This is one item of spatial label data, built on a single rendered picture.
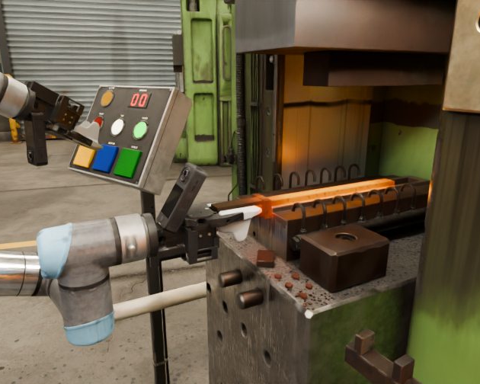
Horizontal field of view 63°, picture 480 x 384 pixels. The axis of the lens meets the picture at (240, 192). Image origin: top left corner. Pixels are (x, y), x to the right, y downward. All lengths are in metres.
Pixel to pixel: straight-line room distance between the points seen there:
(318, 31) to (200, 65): 4.86
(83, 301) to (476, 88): 0.60
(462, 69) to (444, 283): 0.30
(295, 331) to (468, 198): 0.30
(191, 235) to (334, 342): 0.27
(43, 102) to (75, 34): 7.65
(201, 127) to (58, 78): 3.85
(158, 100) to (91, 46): 7.45
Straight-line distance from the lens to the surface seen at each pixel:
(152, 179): 1.04
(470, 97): 0.57
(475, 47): 0.57
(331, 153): 1.04
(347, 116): 1.06
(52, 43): 8.61
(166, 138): 1.06
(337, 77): 0.73
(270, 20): 0.69
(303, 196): 0.76
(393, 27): 0.77
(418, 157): 1.08
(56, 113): 0.93
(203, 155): 5.53
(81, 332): 0.67
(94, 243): 0.61
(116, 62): 8.50
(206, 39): 5.52
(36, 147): 0.92
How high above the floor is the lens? 1.23
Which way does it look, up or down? 17 degrees down
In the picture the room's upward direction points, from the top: straight up
